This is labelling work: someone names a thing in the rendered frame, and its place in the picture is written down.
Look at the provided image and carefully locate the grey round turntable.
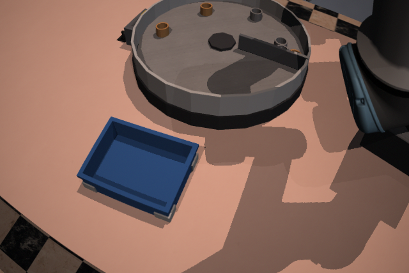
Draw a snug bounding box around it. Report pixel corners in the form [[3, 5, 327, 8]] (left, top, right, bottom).
[[117, 0, 311, 130]]

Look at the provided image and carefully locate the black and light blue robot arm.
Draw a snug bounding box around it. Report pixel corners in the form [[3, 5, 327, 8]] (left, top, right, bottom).
[[339, 0, 409, 134]]

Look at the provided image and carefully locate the blue plastic crate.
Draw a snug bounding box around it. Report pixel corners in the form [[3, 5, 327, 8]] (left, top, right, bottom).
[[77, 116, 199, 222]]

